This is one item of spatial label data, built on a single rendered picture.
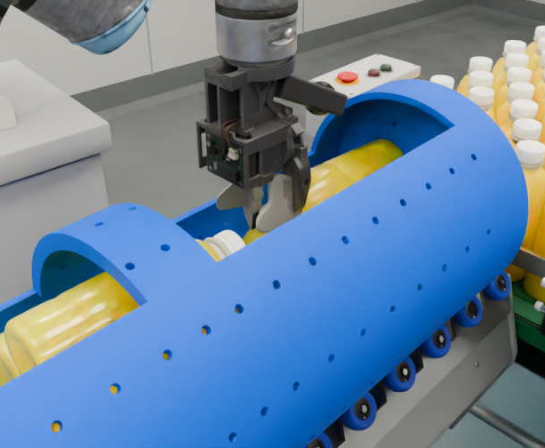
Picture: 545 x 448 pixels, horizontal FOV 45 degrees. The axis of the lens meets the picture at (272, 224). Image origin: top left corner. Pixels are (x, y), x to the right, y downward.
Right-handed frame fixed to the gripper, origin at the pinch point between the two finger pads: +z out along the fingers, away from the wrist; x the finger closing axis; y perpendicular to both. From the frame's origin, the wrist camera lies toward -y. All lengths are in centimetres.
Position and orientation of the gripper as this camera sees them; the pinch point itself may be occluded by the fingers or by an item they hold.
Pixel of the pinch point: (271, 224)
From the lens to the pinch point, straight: 74.6
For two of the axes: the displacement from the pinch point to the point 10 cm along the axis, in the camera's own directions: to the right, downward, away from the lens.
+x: 7.2, 3.9, -5.8
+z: 0.0, 8.4, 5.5
